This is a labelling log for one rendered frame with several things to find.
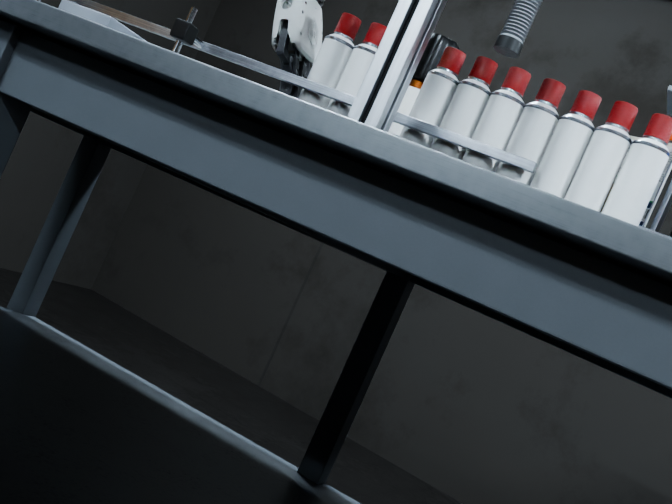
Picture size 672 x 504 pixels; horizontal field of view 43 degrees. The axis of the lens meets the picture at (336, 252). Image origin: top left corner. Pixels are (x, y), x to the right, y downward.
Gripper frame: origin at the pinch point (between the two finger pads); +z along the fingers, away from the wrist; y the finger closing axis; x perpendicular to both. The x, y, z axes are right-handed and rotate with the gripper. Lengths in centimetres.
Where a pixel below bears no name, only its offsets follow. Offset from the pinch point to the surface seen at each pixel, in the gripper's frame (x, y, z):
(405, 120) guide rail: -20.6, -4.1, 6.4
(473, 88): -29.8, -2.6, 1.3
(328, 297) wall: 91, 259, 11
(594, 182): -47.2, -2.7, 14.8
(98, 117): -11, -61, 23
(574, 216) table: -51, -65, 32
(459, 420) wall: 22, 249, 60
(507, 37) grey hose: -35.9, -11.8, -2.3
